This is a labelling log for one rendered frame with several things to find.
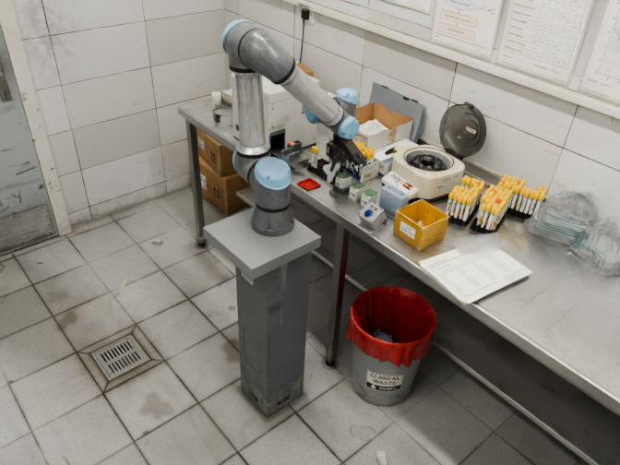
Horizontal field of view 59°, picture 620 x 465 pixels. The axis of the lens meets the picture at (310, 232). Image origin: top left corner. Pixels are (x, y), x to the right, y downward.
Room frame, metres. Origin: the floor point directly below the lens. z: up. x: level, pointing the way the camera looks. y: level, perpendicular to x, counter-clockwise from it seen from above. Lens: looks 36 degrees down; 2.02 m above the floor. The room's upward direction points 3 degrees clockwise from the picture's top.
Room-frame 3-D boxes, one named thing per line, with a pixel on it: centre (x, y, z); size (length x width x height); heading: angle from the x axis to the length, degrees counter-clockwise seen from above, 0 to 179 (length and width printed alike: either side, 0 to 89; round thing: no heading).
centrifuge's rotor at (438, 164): (1.94, -0.45, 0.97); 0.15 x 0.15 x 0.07
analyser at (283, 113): (2.26, 0.18, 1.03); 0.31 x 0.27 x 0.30; 42
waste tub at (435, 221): (1.58, -0.39, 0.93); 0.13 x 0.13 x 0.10; 39
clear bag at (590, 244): (1.51, -1.01, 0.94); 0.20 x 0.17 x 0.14; 14
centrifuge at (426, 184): (1.93, -0.44, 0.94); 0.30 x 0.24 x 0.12; 123
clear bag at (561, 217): (1.66, -0.92, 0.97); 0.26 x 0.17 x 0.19; 63
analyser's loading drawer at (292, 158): (2.06, 0.11, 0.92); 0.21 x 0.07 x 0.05; 42
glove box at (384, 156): (2.09, -0.35, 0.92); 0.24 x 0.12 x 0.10; 132
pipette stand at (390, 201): (1.72, -0.30, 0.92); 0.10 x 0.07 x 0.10; 44
